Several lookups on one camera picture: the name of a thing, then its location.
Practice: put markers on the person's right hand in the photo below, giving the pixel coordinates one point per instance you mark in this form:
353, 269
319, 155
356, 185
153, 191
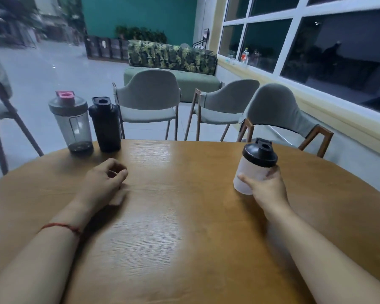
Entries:
270, 193

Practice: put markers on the person's left hand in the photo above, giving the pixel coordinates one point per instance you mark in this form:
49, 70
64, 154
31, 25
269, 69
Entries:
98, 183

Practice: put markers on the frosted shaker bottle black lid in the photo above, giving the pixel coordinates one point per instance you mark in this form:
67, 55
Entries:
256, 155

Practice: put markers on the grey shaker bottle pink lid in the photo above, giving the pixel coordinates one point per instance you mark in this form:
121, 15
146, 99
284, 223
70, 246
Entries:
70, 107

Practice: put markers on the person's right forearm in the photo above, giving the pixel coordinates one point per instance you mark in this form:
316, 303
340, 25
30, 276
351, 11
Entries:
320, 256

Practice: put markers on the person's left forearm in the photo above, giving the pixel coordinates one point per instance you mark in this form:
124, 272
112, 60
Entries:
28, 265

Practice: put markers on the oval wooden table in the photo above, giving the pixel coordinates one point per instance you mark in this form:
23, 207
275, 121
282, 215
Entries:
183, 202

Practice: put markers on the dark wooden crate shelf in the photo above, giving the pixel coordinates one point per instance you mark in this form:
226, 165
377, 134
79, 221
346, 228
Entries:
107, 49

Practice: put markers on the green sofa leaf print cushions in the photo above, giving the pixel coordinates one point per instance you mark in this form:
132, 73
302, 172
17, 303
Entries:
190, 82

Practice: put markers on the clear bottle red label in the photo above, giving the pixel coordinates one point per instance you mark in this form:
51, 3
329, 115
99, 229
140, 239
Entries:
244, 56

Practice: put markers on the clear glass jar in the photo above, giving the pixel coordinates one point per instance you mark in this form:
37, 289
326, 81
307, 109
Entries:
231, 57

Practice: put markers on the row of green potted plants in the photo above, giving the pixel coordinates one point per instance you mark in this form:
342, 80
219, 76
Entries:
142, 34

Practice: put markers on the white framed window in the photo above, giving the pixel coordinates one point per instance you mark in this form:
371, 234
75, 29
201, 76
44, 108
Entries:
335, 50

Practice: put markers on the black metal stand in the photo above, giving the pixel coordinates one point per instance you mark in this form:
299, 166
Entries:
206, 34

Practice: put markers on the grey chair brown wooden frame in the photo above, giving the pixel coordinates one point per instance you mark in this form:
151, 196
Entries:
275, 104
228, 94

